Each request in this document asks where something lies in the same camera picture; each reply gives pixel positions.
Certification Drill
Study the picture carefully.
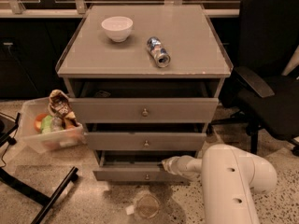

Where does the grey bottom drawer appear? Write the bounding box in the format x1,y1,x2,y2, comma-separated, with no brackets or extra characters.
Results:
93,150,197,182

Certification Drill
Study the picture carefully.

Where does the white ceramic bowl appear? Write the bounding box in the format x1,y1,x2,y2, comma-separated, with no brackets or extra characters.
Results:
101,16,134,42

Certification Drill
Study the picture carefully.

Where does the black cable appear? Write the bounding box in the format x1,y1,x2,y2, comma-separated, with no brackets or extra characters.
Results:
0,110,20,168

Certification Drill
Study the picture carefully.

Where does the clear plastic bin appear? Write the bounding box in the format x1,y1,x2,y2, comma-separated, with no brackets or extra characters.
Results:
18,98,85,153

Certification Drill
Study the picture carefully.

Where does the black metal stand base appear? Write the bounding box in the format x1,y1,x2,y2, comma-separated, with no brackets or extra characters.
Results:
0,111,79,224

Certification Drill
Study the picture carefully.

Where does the green apple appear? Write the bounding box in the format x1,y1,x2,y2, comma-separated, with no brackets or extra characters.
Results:
41,115,52,133

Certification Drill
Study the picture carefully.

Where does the grey drawer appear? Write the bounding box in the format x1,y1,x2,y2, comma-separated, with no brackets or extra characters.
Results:
71,79,218,123
86,123,206,151
93,150,197,182

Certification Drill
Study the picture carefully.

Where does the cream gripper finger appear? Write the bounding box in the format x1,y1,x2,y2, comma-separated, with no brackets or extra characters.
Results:
162,159,170,172

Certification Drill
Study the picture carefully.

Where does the grey middle drawer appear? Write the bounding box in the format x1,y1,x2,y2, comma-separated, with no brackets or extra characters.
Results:
86,123,206,151

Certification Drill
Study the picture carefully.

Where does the grey top drawer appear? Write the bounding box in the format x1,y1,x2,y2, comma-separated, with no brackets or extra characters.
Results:
71,79,218,123

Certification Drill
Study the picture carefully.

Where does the small dark item in drawer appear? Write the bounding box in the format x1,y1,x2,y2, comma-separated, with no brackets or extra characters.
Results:
94,91,111,98

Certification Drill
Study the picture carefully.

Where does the black office chair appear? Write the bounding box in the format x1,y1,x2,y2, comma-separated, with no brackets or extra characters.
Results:
213,0,299,154

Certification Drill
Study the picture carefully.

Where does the brown chip bag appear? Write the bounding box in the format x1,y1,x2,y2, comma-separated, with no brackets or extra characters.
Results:
48,90,76,120

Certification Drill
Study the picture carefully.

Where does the grey drawer cabinet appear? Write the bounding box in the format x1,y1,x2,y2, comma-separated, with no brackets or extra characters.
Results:
55,4,235,174

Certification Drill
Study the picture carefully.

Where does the blue silver soda can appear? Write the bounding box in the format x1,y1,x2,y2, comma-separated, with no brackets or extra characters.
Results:
147,36,171,68

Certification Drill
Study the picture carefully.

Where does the orange fruit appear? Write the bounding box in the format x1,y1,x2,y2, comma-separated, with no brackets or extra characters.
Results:
34,113,47,133

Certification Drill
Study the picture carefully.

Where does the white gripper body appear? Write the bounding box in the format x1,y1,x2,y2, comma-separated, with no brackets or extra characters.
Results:
166,156,194,180

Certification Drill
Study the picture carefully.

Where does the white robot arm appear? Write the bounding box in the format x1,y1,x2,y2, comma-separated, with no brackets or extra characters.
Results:
162,144,278,224

